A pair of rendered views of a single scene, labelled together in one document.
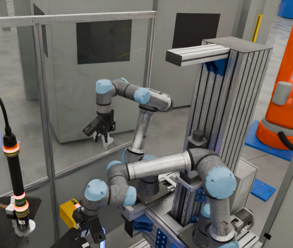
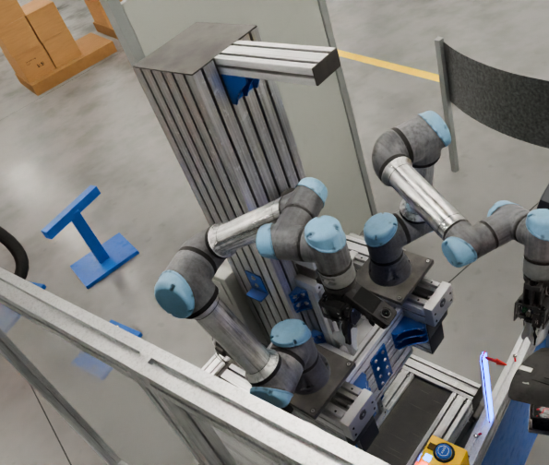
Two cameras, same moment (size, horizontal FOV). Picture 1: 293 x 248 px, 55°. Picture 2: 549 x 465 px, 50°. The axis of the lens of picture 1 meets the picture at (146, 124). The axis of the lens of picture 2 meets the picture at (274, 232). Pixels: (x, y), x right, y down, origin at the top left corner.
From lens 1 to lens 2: 1.70 m
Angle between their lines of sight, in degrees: 68
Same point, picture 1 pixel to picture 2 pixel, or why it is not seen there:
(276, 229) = not seen: hidden behind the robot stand
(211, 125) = (280, 170)
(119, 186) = (509, 211)
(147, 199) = (340, 364)
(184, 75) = not seen: outside the picture
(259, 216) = (177, 340)
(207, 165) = (420, 132)
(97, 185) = (543, 214)
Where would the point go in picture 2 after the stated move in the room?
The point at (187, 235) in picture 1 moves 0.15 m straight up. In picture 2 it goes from (395, 290) to (387, 259)
